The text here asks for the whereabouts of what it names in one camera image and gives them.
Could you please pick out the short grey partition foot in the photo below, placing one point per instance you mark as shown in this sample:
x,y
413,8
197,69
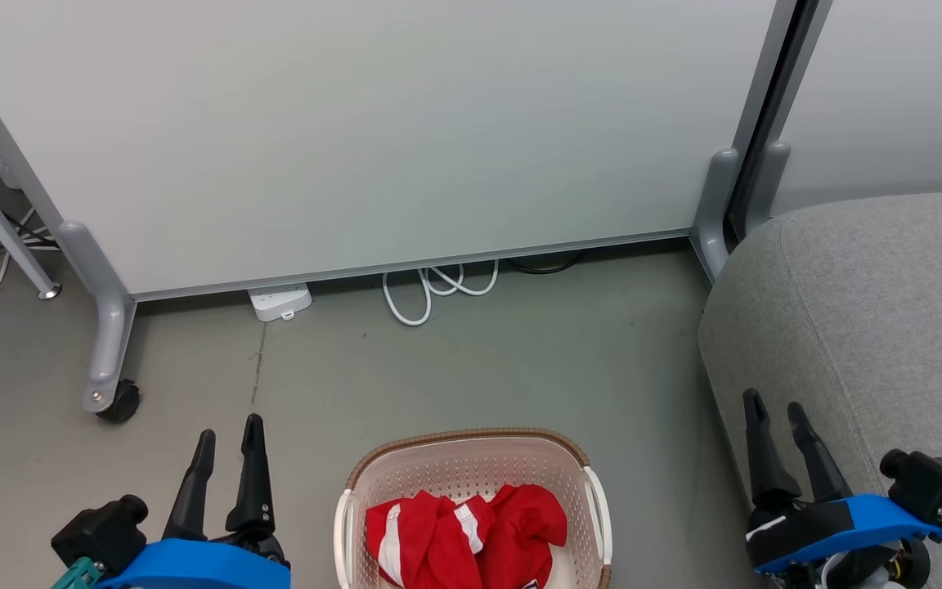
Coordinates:
x,y
767,184
715,213

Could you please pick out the large white partition board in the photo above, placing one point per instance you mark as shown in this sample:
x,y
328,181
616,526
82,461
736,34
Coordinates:
x,y
373,131

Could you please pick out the beige plastic laundry basket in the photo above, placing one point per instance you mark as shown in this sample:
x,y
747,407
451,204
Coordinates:
x,y
471,462

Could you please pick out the white power strip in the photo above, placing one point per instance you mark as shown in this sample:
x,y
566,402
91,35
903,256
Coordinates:
x,y
279,301

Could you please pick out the narrow white partition board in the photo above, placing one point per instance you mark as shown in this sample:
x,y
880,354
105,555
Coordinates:
x,y
896,90

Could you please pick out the black caster wheel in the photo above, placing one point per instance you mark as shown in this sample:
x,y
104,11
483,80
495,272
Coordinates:
x,y
123,403

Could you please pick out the grey fabric sofa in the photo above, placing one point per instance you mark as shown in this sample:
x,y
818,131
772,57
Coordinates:
x,y
872,311

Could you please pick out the red white garment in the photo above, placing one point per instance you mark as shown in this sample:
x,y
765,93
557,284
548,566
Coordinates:
x,y
512,532

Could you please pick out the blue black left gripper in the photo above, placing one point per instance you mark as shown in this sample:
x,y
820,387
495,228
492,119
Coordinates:
x,y
201,566

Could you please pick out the long grey partition foot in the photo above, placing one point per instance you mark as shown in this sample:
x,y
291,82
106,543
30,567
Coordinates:
x,y
111,327

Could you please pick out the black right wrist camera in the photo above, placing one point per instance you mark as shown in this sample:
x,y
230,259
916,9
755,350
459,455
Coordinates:
x,y
929,484

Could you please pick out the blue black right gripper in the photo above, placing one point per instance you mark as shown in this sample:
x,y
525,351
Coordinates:
x,y
847,523

